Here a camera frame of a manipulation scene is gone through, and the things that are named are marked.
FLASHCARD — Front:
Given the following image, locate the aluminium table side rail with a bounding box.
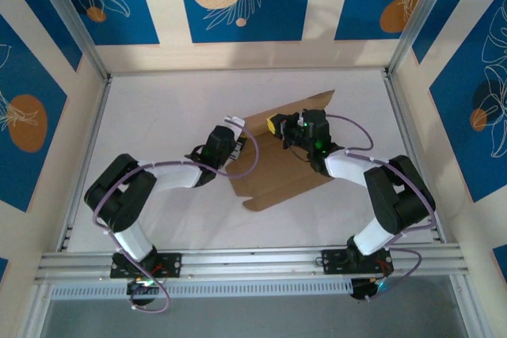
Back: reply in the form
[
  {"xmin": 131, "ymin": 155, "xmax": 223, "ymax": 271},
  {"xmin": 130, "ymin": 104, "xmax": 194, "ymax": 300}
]
[
  {"xmin": 382, "ymin": 68, "xmax": 448, "ymax": 246},
  {"xmin": 55, "ymin": 76, "xmax": 114, "ymax": 254}
]

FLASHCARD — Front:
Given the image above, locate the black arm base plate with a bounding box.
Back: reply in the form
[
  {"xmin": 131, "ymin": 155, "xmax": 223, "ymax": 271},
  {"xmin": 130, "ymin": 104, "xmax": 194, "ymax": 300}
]
[
  {"xmin": 109, "ymin": 253, "xmax": 184, "ymax": 279},
  {"xmin": 321, "ymin": 249, "xmax": 393, "ymax": 275}
]

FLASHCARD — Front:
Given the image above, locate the grey slotted cable duct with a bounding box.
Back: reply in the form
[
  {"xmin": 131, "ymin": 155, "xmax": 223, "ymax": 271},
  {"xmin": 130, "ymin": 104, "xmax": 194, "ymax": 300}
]
[{"xmin": 49, "ymin": 278, "xmax": 353, "ymax": 299}]

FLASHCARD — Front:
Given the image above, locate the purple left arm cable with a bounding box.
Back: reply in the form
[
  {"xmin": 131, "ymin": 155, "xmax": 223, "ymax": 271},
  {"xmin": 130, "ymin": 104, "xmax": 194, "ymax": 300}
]
[{"xmin": 91, "ymin": 122, "xmax": 261, "ymax": 314}]

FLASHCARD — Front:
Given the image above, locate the aluminium frame post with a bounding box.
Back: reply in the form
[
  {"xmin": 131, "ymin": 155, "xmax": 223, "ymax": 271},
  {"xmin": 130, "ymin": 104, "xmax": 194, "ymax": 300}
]
[
  {"xmin": 386, "ymin": 0, "xmax": 463, "ymax": 78},
  {"xmin": 28, "ymin": 0, "xmax": 112, "ymax": 82}
]

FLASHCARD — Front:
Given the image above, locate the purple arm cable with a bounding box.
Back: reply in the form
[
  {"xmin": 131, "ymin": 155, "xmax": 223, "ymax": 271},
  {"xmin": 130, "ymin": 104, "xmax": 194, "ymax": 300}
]
[
  {"xmin": 325, "ymin": 113, "xmax": 438, "ymax": 302},
  {"xmin": 91, "ymin": 122, "xmax": 261, "ymax": 314}
]

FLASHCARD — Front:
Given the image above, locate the short aluminium frame bar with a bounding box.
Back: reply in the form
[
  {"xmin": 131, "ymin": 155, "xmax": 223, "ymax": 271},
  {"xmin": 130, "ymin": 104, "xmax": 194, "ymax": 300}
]
[
  {"xmin": 19, "ymin": 282, "xmax": 52, "ymax": 338},
  {"xmin": 449, "ymin": 274, "xmax": 482, "ymax": 338}
]

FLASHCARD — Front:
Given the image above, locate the brown cardboard box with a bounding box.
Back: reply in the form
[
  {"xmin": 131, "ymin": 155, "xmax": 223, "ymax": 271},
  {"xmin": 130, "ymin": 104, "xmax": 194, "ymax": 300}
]
[{"xmin": 225, "ymin": 88, "xmax": 337, "ymax": 213}]

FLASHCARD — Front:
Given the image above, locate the wide aluminium mounting rail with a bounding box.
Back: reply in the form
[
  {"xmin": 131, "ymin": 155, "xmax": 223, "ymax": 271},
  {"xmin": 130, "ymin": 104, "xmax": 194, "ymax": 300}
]
[{"xmin": 33, "ymin": 242, "xmax": 471, "ymax": 286}]

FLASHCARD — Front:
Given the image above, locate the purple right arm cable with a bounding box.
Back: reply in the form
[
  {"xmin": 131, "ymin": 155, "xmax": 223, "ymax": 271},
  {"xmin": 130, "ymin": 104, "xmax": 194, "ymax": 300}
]
[{"xmin": 325, "ymin": 113, "xmax": 438, "ymax": 302}]

